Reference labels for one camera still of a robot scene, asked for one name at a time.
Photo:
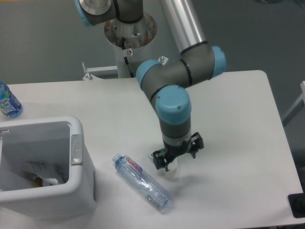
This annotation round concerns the clear plastic water bottle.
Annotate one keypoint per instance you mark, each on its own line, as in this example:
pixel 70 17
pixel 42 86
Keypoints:
pixel 146 185

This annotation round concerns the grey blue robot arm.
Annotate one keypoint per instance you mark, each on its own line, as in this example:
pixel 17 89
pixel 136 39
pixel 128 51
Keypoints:
pixel 165 86

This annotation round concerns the blue labelled water bottle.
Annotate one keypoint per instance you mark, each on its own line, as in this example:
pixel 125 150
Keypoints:
pixel 10 106

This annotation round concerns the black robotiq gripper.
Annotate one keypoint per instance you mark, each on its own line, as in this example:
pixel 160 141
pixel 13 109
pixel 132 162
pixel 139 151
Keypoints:
pixel 175 147

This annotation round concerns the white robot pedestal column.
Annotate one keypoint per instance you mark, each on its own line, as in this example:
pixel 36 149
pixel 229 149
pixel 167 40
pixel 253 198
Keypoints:
pixel 132 39

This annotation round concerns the trash inside bin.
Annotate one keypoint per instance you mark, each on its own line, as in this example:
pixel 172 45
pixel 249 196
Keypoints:
pixel 44 174

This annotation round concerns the white frame leg right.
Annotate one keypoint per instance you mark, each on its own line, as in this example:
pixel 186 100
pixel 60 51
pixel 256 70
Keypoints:
pixel 296 106

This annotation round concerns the white metal frame bracket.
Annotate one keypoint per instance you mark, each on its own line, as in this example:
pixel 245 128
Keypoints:
pixel 100 70

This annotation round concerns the white plastic trash can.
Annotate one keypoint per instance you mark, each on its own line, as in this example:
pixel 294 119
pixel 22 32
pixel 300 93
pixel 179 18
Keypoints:
pixel 53 140

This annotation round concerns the black clamp at table corner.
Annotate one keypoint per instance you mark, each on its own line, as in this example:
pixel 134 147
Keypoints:
pixel 297 204

